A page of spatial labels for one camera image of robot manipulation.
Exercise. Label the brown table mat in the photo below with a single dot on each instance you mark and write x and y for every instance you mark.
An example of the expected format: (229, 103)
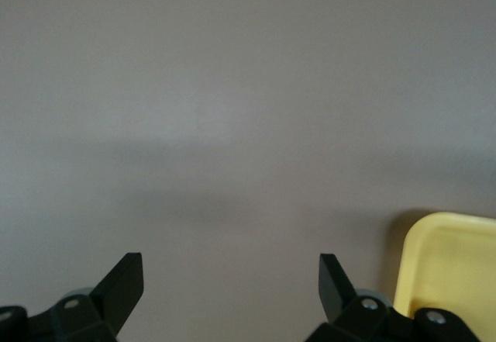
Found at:
(193, 86)

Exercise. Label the yellow plastic tray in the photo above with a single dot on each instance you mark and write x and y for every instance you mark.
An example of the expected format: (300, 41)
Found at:
(445, 260)

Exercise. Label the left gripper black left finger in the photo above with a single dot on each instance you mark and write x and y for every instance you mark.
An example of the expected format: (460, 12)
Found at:
(112, 291)

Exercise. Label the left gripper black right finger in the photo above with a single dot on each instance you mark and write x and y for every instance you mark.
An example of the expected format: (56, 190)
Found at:
(337, 291)

